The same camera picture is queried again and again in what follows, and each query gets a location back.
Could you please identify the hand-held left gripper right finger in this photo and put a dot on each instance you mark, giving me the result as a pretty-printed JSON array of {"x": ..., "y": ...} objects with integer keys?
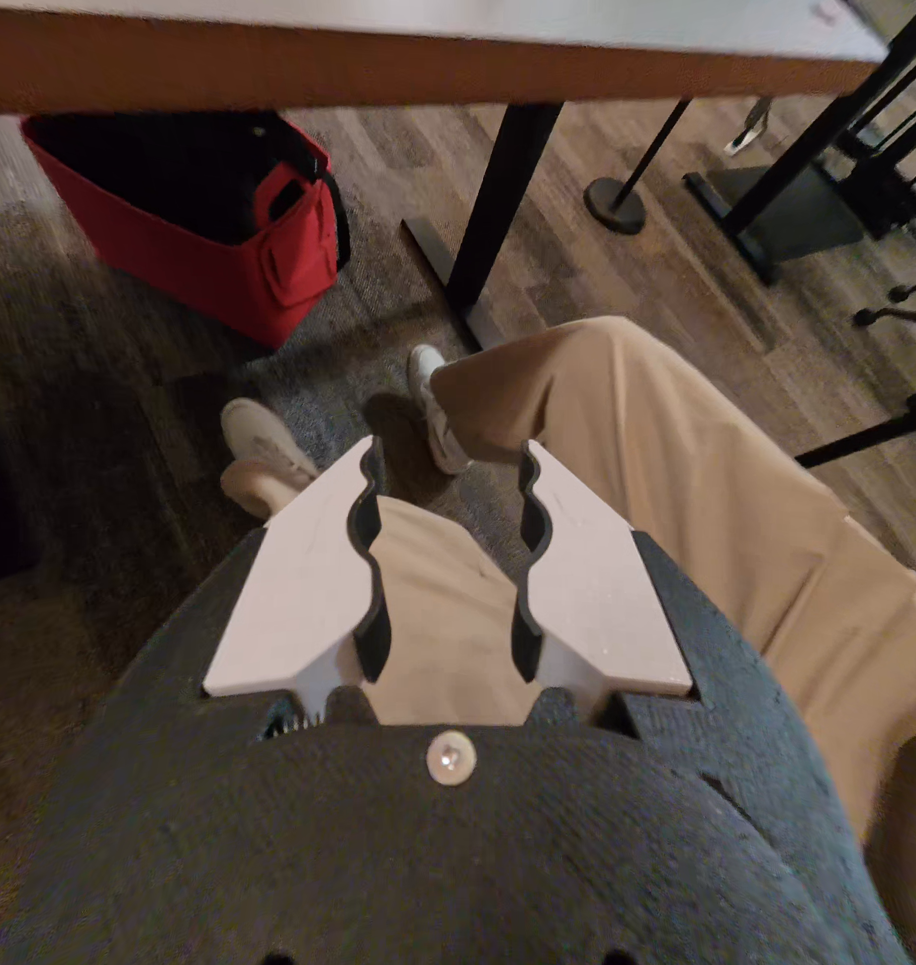
[{"x": 601, "y": 603}]

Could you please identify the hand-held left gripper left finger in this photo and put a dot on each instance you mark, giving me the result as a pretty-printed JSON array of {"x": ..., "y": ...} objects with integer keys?
[{"x": 292, "y": 588}]

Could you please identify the black table frame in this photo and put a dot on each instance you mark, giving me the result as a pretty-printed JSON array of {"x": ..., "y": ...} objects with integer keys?
[{"x": 775, "y": 203}]

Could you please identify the red fabric bag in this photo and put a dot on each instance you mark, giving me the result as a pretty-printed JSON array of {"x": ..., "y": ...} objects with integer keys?
[{"x": 201, "y": 279}]

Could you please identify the black pole stand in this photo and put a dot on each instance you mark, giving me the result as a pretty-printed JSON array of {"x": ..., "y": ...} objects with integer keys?
[{"x": 615, "y": 205}]

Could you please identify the white sneaker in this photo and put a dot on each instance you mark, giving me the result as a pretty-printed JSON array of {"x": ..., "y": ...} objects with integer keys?
[
  {"x": 262, "y": 441},
  {"x": 428, "y": 362}
]

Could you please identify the black chair base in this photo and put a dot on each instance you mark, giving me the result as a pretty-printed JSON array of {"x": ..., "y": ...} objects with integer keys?
[{"x": 910, "y": 313}]

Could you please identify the black desk leg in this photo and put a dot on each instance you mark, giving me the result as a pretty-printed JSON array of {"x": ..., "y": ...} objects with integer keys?
[{"x": 503, "y": 188}]

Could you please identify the black metal bar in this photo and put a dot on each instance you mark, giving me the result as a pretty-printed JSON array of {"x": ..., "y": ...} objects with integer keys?
[{"x": 865, "y": 437}]

